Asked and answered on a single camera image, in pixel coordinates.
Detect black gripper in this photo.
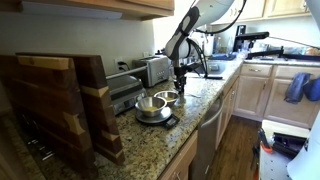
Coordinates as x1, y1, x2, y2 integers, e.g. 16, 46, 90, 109
173, 64, 188, 97

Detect small stainless steel bowl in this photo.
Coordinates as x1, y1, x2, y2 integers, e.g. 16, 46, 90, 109
153, 90, 180, 108
134, 96, 168, 118

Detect stainless steel toaster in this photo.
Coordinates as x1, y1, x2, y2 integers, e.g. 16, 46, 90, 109
131, 54, 172, 89

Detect steel kitchen sink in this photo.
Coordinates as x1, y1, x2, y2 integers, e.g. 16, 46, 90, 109
191, 60, 231, 76

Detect black steel kitchen scale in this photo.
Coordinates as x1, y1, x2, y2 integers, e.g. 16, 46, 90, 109
134, 106, 181, 130

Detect white plastic bottle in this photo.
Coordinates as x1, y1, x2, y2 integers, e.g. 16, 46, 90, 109
203, 33, 215, 57

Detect blue dish mat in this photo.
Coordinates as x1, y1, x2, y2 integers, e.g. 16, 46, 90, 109
209, 53, 238, 62

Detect stainless steel dishwasher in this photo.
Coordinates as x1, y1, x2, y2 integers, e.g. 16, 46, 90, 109
189, 94, 225, 180

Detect black power plug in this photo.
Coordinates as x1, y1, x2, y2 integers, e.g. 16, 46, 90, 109
117, 61, 132, 72

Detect light wooden lower cabinets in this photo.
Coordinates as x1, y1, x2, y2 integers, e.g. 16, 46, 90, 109
232, 63, 320, 130
157, 68, 242, 180

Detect dark wooden cutting board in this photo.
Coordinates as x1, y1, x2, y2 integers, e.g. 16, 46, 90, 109
15, 52, 126, 166
0, 54, 99, 179

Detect wooden upper cabinet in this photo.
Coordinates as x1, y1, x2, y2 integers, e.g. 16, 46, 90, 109
209, 0, 316, 26
0, 0, 175, 22

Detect dark blue hanging towel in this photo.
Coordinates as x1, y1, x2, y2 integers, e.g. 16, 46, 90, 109
283, 72, 312, 105

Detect black device box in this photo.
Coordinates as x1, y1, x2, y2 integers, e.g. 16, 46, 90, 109
272, 132, 308, 159

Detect bright blue hanging cloth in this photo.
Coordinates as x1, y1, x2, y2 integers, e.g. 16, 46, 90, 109
302, 76, 320, 103

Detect brown bread loaf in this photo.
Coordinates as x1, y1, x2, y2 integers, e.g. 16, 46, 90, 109
304, 47, 320, 57

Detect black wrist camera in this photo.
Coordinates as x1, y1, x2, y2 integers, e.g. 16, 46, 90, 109
185, 62, 202, 75

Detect black handled kitchen knife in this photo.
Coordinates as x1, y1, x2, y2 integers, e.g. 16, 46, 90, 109
187, 74, 224, 81

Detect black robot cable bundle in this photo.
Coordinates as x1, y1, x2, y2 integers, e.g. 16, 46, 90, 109
185, 0, 249, 80

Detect black stereo camera on stand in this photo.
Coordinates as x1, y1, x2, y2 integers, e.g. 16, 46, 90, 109
233, 24, 285, 62

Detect orange handled bar clamp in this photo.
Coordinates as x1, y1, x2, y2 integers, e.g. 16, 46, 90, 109
253, 127, 274, 156

